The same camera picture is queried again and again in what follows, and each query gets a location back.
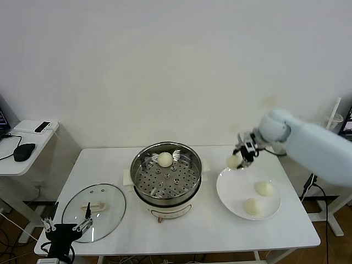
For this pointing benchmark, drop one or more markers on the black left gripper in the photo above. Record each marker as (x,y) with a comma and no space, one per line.
(60,236)

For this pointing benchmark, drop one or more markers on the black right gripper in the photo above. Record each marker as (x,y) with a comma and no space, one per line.
(251,149)

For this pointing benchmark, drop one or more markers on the white steamed baozi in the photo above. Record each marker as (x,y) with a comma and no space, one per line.
(264,188)
(233,162)
(252,206)
(165,159)

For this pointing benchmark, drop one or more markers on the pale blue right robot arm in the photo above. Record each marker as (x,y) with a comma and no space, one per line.
(316,145)

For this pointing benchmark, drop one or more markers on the stainless steel steamer basket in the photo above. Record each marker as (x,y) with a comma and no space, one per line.
(165,181)

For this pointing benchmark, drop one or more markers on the black floor bar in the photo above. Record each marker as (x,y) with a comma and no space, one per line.
(38,203)
(321,198)

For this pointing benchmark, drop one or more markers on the white round plate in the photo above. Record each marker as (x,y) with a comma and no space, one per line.
(236,192)

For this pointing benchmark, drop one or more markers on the white side table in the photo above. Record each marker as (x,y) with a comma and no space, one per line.
(334,220)
(11,167)

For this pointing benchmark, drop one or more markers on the black computer mouse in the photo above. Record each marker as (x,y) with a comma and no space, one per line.
(24,151)

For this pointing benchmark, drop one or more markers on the cream electric cooking pot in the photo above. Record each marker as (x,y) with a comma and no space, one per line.
(170,211)

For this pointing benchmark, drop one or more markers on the white phone with black screen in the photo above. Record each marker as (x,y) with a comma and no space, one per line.
(42,127)

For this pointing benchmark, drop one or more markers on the white drinking straw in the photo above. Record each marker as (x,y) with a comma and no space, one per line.
(335,110)

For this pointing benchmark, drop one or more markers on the flat white box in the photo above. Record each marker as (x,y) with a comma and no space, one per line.
(23,127)

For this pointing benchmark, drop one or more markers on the dark laptop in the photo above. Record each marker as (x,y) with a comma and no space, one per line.
(3,121)
(347,121)

